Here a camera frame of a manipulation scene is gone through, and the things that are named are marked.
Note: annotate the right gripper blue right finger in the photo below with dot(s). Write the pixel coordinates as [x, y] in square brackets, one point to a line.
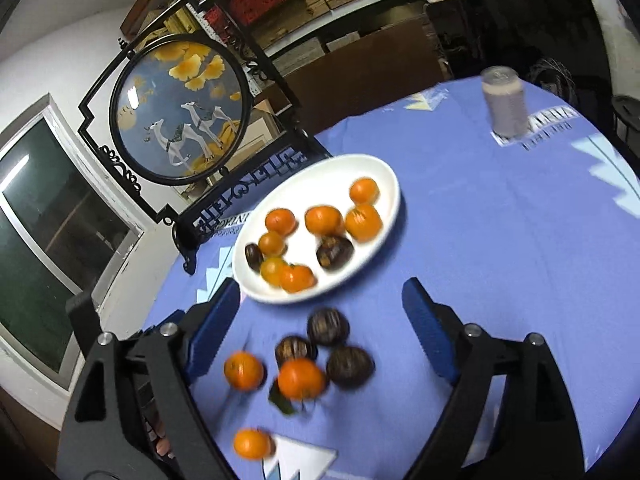
[436, 328]

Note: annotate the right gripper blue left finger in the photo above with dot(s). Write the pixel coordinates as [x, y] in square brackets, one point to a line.
[206, 325]

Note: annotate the dark water chestnut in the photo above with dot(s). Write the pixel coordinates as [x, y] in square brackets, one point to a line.
[253, 256]

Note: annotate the mandarin orange left centre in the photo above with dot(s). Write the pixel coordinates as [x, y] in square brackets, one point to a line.
[243, 371]

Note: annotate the dark chestnut middle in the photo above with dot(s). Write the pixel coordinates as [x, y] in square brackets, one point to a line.
[293, 347]

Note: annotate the yellow orange small fruit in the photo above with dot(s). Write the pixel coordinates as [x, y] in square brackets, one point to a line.
[271, 270]

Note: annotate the dark chestnut left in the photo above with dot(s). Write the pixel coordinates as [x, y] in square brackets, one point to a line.
[349, 367]

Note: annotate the small mandarin under gripper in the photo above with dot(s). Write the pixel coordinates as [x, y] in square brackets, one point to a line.
[295, 278]

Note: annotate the mandarin orange with leaf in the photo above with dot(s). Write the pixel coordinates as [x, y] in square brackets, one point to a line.
[301, 379]

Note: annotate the dark chestnut upper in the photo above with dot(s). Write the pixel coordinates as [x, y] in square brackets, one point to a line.
[328, 327]

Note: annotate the small orange kumquat top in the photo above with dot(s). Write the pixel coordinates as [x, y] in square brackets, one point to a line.
[272, 244]

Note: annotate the small orange kumquat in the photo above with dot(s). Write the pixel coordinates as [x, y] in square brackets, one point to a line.
[272, 244]
[364, 191]

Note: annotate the mandarin orange far left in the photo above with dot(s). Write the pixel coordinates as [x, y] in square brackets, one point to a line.
[253, 444]

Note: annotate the dark chestnut large right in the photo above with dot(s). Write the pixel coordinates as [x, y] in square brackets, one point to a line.
[334, 252]

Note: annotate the mandarin orange front right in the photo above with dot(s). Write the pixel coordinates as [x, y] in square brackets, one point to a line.
[363, 223]

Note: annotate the mandarin orange behind finger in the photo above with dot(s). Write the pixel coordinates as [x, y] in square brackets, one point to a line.
[281, 221]

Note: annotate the blue patterned tablecloth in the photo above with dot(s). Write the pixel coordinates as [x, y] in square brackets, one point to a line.
[540, 236]

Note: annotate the white oval plate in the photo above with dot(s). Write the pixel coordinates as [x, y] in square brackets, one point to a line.
[323, 183]

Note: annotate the mandarin orange far right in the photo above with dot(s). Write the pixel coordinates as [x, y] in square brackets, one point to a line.
[324, 220]

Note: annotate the small orange kumquat middle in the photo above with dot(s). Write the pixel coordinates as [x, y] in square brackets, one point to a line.
[364, 191]

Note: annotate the round deer painting black stand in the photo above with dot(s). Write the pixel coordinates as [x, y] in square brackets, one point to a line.
[167, 115]

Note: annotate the silver drink can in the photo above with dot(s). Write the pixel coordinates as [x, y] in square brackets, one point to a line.
[505, 97]

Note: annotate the black screen panel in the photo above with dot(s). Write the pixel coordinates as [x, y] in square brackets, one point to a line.
[557, 45]

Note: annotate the window with white frame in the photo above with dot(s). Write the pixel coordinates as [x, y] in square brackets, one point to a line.
[59, 237]

